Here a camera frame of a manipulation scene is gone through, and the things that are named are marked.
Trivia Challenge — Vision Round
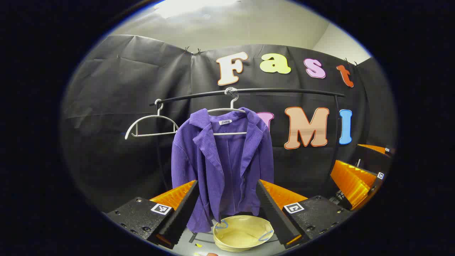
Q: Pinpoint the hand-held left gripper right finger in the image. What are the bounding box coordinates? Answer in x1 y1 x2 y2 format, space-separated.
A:
256 179 354 249

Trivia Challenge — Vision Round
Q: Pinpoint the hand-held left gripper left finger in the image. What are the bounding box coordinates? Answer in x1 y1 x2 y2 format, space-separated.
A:
106 180 200 250

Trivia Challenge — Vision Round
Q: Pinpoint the yellow laundry hamper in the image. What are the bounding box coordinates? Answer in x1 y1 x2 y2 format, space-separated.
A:
213 215 274 252

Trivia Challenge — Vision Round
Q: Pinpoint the purple ribbed jacket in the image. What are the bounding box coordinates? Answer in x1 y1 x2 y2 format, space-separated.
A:
171 107 275 233

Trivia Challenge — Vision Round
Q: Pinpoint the white clothes hanger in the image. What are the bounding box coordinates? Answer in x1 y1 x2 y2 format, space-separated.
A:
207 93 248 136
124 99 179 140

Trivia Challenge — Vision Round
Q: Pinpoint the black clothes rack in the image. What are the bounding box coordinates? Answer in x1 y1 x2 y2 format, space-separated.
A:
149 87 345 246

